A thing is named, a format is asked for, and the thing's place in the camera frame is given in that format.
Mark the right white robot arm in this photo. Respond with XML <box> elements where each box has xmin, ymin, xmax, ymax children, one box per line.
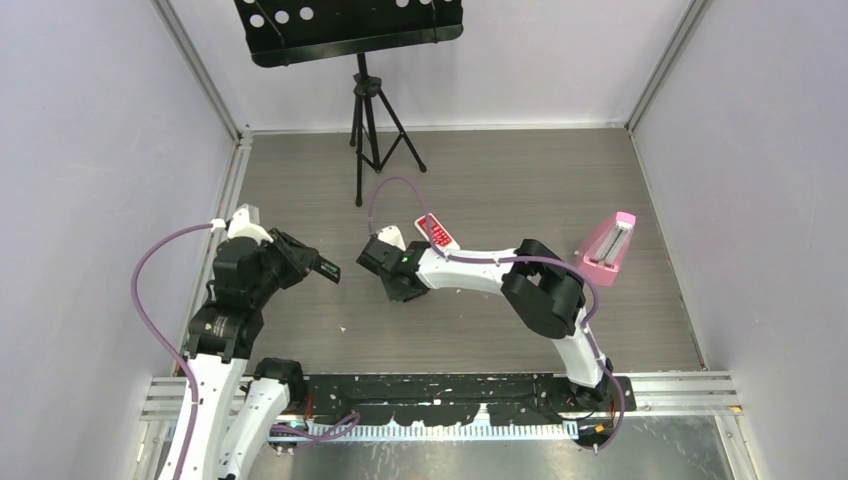
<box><xmin>357</xmin><ymin>233</ymin><xmax>612</xmax><ymax>411</ymax></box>

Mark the black remote control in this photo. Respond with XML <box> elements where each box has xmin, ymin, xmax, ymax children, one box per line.
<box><xmin>312</xmin><ymin>256</ymin><xmax>341</xmax><ymax>284</ymax></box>

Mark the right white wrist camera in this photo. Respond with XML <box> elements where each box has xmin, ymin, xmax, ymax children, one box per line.
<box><xmin>369</xmin><ymin>225</ymin><xmax>406</xmax><ymax>254</ymax></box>

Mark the pink metronome box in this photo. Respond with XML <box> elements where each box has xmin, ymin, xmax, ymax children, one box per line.
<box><xmin>574</xmin><ymin>211</ymin><xmax>637</xmax><ymax>287</ymax></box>

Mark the black music stand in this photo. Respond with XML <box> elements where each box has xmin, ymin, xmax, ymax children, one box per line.
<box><xmin>234</xmin><ymin>0</ymin><xmax>464</xmax><ymax>206</ymax></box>

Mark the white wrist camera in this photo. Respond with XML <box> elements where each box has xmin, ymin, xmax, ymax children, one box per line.
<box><xmin>210</xmin><ymin>203</ymin><xmax>273</xmax><ymax>244</ymax></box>
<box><xmin>369</xmin><ymin>225</ymin><xmax>406</xmax><ymax>254</ymax></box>

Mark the white remote control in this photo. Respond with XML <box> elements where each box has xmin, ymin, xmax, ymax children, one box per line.
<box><xmin>414</xmin><ymin>213</ymin><xmax>461</xmax><ymax>250</ymax></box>

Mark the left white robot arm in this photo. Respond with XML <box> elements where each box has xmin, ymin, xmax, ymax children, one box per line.
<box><xmin>159</xmin><ymin>229</ymin><xmax>325</xmax><ymax>479</ymax></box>

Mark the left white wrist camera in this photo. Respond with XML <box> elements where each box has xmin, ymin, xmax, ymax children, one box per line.
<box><xmin>210</xmin><ymin>203</ymin><xmax>273</xmax><ymax>244</ymax></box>

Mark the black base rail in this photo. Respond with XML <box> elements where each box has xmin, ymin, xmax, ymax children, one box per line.
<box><xmin>264</xmin><ymin>356</ymin><xmax>637</xmax><ymax>445</ymax></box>

